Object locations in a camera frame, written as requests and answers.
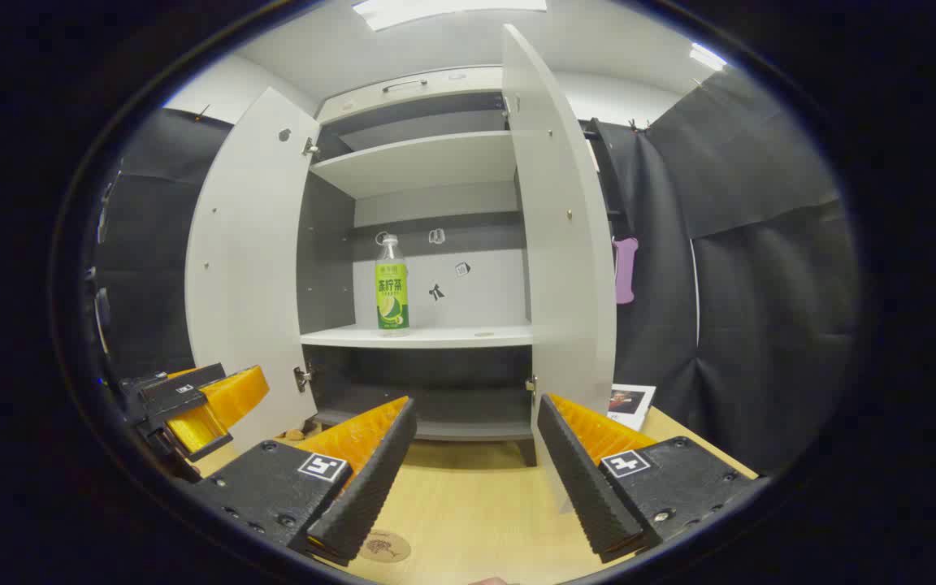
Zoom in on green label drink bottle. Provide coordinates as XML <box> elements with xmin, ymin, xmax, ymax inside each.
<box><xmin>375</xmin><ymin>233</ymin><xmax>412</xmax><ymax>337</ymax></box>

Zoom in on small ceiling light panel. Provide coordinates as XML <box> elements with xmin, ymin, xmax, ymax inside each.
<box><xmin>688</xmin><ymin>42</ymin><xmax>728</xmax><ymax>73</ymax></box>

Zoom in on round wooden coaster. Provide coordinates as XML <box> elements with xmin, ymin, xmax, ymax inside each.
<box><xmin>357</xmin><ymin>529</ymin><xmax>413</xmax><ymax>565</ymax></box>

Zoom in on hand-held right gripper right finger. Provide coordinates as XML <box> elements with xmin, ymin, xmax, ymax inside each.
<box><xmin>536</xmin><ymin>393</ymin><xmax>764</xmax><ymax>564</ymax></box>

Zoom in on black backdrop cloth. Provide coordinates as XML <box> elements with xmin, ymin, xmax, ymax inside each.
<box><xmin>93</xmin><ymin>65</ymin><xmax>863</xmax><ymax>476</ymax></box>

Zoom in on long ceiling light panel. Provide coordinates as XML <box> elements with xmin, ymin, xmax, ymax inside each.
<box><xmin>353</xmin><ymin>0</ymin><xmax>548</xmax><ymax>33</ymax></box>

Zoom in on white cabinet door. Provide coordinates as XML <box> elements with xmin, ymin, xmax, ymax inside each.
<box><xmin>501</xmin><ymin>23</ymin><xmax>618</xmax><ymax>515</ymax></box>
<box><xmin>184</xmin><ymin>86</ymin><xmax>324</xmax><ymax>456</ymax></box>

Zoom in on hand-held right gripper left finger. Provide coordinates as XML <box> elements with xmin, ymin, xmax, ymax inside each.
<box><xmin>190</xmin><ymin>396</ymin><xmax>418</xmax><ymax>568</ymax></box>

